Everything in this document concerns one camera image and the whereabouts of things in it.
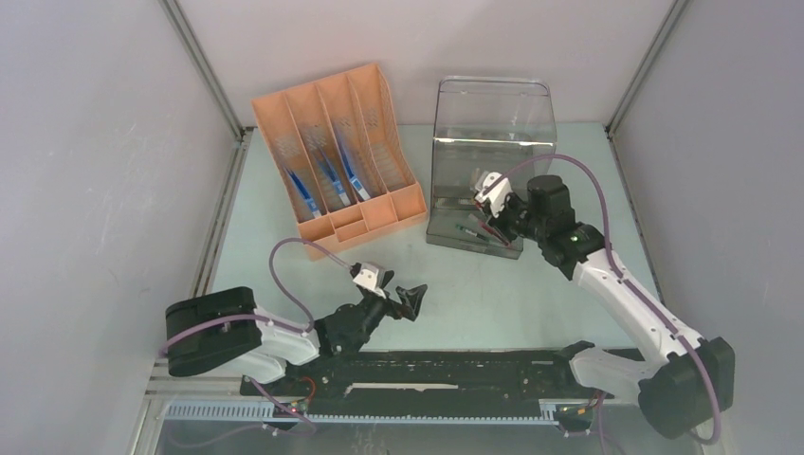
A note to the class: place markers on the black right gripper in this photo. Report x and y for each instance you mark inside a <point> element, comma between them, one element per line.
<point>498,223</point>

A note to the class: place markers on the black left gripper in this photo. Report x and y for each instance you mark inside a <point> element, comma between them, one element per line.
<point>411,298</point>

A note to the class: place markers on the green gel pen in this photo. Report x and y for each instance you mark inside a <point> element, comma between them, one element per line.
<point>473,233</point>

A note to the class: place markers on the grey transparent drawer unit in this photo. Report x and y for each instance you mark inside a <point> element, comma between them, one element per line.
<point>484,124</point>

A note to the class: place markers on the blue folder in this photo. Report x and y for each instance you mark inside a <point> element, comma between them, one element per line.
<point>304,193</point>
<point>350,168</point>
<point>331,174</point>

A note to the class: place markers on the red pen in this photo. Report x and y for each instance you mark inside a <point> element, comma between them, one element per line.
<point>488,229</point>

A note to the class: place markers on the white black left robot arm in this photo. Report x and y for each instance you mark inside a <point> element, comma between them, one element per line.
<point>229,331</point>

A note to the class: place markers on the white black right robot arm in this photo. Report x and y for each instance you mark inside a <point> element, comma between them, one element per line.
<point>681,379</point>

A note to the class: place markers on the orange plastic desk organizer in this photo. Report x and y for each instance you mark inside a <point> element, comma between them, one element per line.
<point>336,144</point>

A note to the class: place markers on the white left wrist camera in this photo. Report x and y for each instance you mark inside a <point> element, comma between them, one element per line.
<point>369,279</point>

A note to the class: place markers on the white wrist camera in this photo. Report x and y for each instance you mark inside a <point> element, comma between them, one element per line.
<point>369,279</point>
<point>491,191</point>

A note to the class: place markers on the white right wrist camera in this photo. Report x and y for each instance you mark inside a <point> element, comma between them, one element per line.
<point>491,191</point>

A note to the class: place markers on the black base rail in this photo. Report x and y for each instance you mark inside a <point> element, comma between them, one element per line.
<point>483,387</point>

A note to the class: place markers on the aluminium frame post right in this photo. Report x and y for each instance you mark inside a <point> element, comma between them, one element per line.
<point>651,57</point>

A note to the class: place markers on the aluminium frame post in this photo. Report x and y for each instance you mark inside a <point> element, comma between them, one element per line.
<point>651,57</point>
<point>182,26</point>

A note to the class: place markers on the aluminium frame post left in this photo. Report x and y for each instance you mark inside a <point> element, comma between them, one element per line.
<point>182,26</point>

